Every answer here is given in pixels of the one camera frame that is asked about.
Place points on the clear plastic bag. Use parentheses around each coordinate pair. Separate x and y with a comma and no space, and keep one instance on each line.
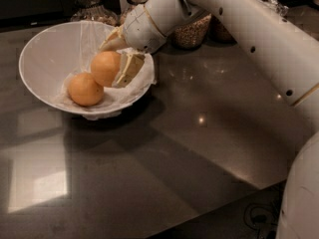
(276,7)

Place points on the glass jar brown grains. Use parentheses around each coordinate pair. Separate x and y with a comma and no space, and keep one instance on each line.
(218,32)

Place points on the white bowl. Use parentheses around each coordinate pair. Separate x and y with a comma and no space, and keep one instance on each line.
(48,58)

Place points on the orange fruit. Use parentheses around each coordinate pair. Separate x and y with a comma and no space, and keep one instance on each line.
(84,90)
(105,66)

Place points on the white plastic liner sheet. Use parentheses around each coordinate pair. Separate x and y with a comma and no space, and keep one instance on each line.
(114,99)

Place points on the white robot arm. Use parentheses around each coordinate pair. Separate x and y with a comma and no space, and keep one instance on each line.
(285,54)

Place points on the glass jar pale grains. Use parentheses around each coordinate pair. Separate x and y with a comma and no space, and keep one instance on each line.
(191,36)

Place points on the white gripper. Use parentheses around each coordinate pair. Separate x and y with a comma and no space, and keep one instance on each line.
(140,28)

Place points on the dark cabinet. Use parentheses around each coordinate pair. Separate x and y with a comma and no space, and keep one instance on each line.
(21,13)

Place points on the glass jar far left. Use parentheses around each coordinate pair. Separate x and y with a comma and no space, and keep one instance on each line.
(94,10)

